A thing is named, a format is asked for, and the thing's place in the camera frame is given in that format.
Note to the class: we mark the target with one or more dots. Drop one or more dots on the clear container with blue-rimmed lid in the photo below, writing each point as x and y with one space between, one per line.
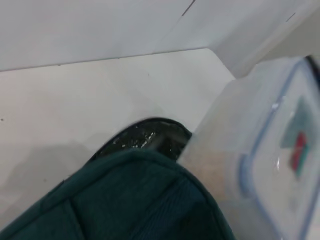
250 150

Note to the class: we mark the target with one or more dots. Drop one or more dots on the dark teal insulated bag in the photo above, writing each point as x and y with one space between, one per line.
137 200

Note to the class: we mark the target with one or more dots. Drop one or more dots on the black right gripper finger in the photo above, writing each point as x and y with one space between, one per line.
315 65

